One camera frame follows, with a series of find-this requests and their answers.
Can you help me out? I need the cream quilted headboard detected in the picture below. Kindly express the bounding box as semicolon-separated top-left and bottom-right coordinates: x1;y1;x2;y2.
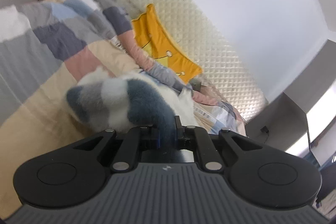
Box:
117;0;268;122

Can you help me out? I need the yellow crown cushion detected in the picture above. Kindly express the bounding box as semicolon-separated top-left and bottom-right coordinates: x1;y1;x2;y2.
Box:
131;3;202;83

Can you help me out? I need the patchwork checkered quilt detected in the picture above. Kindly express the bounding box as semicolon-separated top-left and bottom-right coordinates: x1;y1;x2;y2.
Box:
0;0;247;214

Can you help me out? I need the black wall plug with cable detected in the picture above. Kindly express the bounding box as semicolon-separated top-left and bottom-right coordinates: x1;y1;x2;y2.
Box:
260;126;270;143

